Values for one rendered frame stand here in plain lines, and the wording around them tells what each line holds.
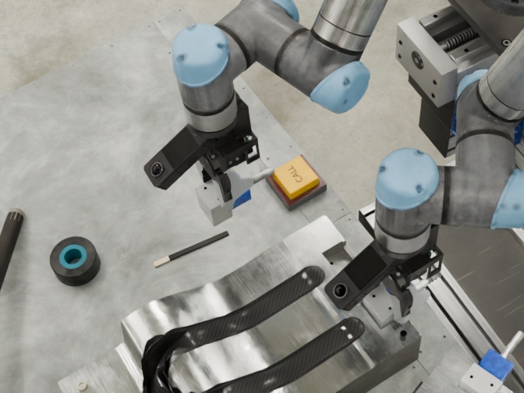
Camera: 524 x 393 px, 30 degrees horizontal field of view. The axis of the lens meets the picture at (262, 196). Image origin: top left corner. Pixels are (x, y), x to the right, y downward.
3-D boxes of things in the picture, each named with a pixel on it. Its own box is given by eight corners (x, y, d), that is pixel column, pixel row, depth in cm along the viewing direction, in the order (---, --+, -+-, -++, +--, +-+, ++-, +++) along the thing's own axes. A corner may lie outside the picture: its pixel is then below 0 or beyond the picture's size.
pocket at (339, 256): (345, 249, 161) (345, 238, 157) (363, 274, 158) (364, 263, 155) (321, 263, 159) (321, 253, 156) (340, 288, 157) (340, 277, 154)
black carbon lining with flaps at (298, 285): (315, 265, 158) (313, 236, 150) (373, 341, 150) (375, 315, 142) (125, 379, 150) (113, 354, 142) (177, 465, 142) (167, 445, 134)
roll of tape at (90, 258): (57, 291, 166) (51, 281, 163) (52, 251, 171) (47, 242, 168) (103, 281, 167) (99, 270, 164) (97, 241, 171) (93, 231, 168)
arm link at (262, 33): (321, 47, 138) (267, 94, 134) (263, 9, 142) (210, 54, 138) (320, 8, 131) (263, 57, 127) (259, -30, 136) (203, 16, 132)
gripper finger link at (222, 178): (237, 203, 150) (224, 163, 144) (228, 208, 150) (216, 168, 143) (223, 186, 153) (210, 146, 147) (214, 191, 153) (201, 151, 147)
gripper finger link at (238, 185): (263, 205, 155) (251, 164, 149) (231, 224, 154) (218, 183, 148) (253, 194, 157) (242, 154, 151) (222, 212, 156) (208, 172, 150)
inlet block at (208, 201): (266, 168, 164) (263, 150, 160) (281, 189, 162) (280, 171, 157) (198, 205, 161) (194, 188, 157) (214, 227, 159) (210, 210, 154)
